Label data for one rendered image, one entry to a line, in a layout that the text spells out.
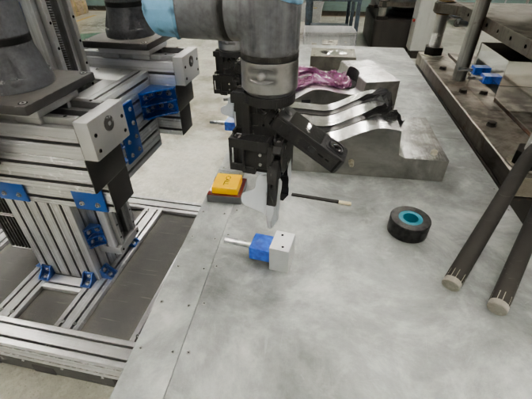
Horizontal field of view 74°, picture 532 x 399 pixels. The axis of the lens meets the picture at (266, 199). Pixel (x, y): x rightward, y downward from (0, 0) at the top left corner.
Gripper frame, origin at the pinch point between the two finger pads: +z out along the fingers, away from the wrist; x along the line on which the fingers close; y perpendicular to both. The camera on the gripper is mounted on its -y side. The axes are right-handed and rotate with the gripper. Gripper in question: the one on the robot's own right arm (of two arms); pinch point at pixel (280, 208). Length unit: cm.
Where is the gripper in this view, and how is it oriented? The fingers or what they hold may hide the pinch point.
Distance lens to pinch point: 59.4
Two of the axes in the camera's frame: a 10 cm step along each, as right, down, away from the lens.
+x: -2.9, 5.7, -7.7
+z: 0.0, 8.0, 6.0
